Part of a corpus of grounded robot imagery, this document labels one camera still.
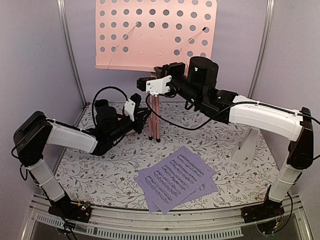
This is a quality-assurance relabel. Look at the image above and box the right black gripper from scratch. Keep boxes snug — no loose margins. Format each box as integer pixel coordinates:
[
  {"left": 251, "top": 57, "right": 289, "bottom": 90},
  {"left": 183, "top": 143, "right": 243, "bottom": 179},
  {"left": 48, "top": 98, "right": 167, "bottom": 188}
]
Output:
[{"left": 154, "top": 60, "right": 203, "bottom": 107}]

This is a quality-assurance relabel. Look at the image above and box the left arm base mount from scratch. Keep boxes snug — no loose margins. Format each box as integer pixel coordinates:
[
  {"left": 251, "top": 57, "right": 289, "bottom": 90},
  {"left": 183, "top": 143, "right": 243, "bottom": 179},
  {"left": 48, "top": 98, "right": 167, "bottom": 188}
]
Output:
[{"left": 48, "top": 199, "right": 92, "bottom": 223}]

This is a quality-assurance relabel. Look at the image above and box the pink music stand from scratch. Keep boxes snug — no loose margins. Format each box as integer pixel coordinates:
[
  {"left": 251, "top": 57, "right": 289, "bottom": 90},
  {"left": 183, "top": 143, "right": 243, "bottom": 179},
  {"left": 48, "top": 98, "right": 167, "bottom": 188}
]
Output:
[{"left": 95, "top": 0, "right": 217, "bottom": 140}]

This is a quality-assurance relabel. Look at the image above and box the aluminium frame post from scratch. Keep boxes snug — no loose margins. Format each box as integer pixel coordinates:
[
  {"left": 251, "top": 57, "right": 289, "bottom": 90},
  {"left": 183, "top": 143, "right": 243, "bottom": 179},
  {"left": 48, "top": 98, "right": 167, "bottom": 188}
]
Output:
[
  {"left": 247, "top": 0, "right": 275, "bottom": 99},
  {"left": 56, "top": 0, "right": 87, "bottom": 108}
]

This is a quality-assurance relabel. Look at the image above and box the left aluminium frame post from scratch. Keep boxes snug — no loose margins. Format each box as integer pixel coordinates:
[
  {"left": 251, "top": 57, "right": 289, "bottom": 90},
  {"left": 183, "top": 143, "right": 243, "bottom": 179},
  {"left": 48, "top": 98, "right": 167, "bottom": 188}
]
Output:
[{"left": 56, "top": 0, "right": 87, "bottom": 108}]

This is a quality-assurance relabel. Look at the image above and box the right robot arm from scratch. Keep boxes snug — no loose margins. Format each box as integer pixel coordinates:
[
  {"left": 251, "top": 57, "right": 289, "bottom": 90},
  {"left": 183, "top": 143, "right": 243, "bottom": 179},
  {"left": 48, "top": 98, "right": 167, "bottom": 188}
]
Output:
[{"left": 136, "top": 56, "right": 316, "bottom": 218}]

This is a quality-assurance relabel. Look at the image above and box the front aluminium rail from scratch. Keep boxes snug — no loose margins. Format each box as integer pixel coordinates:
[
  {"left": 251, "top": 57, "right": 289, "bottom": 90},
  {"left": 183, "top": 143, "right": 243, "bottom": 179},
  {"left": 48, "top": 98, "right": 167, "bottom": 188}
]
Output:
[{"left": 21, "top": 194, "right": 313, "bottom": 240}]

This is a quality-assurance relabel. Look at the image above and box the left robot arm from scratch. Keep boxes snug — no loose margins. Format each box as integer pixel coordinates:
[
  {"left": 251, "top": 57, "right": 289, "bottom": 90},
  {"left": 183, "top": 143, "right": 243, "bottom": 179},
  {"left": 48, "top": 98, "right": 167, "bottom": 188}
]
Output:
[{"left": 11, "top": 93, "right": 151, "bottom": 217}]

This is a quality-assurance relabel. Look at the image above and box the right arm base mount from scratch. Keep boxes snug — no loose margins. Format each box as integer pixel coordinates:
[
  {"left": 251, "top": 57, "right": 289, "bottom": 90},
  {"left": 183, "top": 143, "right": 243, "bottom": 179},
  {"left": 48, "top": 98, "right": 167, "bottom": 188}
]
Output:
[{"left": 241, "top": 199, "right": 285, "bottom": 223}]

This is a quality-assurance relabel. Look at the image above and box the right aluminium frame post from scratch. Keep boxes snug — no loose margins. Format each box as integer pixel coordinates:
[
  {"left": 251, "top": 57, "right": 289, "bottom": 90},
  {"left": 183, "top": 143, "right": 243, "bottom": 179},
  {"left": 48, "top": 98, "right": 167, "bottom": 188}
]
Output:
[{"left": 247, "top": 0, "right": 275, "bottom": 99}]

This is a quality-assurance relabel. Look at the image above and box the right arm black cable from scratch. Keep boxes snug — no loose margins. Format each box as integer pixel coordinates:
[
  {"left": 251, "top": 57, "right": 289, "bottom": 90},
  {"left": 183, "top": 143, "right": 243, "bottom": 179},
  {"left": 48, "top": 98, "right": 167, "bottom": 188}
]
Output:
[{"left": 145, "top": 93, "right": 311, "bottom": 131}]

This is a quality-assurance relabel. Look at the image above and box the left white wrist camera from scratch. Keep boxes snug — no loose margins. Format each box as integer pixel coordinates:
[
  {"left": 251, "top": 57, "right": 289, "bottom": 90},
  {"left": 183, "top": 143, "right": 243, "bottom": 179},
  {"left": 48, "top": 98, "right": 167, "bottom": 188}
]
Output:
[{"left": 123, "top": 99, "right": 136, "bottom": 122}]

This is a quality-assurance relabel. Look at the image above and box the white metronome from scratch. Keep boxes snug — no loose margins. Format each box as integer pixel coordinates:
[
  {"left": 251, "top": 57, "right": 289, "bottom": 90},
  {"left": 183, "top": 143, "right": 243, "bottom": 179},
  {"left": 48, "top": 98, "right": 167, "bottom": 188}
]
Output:
[{"left": 231, "top": 127, "right": 260, "bottom": 164}]

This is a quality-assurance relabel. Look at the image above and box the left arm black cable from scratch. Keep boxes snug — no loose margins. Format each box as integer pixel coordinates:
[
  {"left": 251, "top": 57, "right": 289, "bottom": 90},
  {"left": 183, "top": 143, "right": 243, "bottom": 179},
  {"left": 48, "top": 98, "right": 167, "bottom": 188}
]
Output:
[{"left": 93, "top": 86, "right": 128, "bottom": 106}]

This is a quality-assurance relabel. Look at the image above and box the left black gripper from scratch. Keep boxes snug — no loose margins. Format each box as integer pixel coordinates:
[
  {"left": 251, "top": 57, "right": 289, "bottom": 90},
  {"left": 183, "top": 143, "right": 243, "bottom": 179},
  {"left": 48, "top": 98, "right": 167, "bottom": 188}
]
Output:
[{"left": 108, "top": 107, "right": 152, "bottom": 143}]

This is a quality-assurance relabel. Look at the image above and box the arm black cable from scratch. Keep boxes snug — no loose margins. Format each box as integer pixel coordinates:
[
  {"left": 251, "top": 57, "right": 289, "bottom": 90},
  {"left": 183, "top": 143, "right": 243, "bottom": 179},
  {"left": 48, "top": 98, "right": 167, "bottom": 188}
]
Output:
[
  {"left": 145, "top": 93, "right": 311, "bottom": 131},
  {"left": 93, "top": 86, "right": 128, "bottom": 106}
]

